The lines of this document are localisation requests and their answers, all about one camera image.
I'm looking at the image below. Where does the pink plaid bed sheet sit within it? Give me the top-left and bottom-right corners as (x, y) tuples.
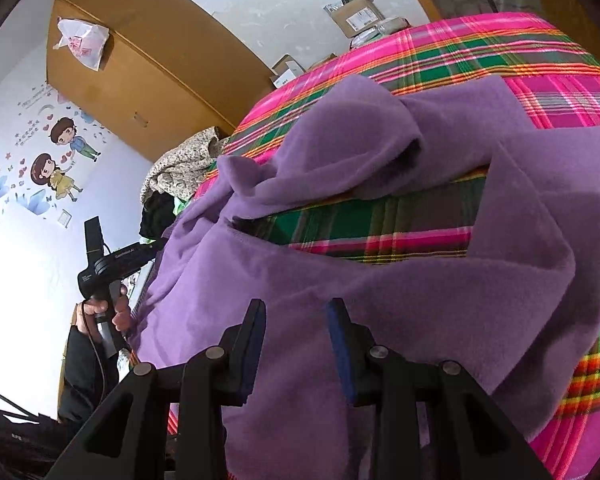
(183, 13), (600, 479)

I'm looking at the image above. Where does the black camera box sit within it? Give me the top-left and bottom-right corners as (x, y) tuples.
(84, 217), (104, 266)

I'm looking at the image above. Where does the wooden wardrobe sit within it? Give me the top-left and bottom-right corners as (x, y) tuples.
(46, 0), (274, 162)

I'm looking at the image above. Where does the white open cardboard box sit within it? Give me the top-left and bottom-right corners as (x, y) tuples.
(271, 54), (306, 89)

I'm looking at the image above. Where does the purple fleece garment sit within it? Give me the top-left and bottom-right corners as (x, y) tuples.
(130, 76), (600, 479)

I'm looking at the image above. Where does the person left hand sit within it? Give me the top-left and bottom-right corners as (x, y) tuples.
(74, 285), (132, 342)

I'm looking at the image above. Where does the black cloth pile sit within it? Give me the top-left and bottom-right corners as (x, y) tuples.
(140, 191), (175, 240)

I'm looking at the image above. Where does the beige floral cloth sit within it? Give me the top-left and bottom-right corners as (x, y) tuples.
(140, 127), (225, 204)

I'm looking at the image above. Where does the cartoon couple wall sticker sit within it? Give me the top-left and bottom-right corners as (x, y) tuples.
(30, 116), (102, 203)

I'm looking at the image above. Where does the labelled brown cardboard box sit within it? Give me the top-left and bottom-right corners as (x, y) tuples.
(323, 0), (385, 39)

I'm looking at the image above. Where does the white plastic bag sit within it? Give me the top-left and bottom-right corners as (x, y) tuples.
(53, 18), (110, 72)

